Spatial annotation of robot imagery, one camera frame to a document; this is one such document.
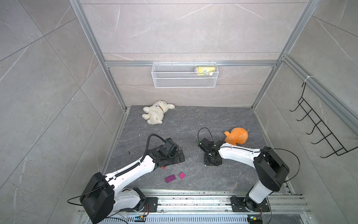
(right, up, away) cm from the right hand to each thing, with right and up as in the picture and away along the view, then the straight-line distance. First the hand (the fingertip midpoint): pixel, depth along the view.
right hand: (210, 162), depth 89 cm
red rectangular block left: (-30, -2, -3) cm, 30 cm away
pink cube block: (-18, -6, -5) cm, 20 cm away
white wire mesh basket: (-18, +61, +12) cm, 65 cm away
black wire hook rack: (+49, +18, -28) cm, 60 cm away
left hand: (-19, +6, -7) cm, 21 cm away
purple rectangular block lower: (-25, -8, -6) cm, 27 cm away
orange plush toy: (+20, +17, +4) cm, 26 cm away
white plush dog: (-39, +32, +15) cm, 53 cm away
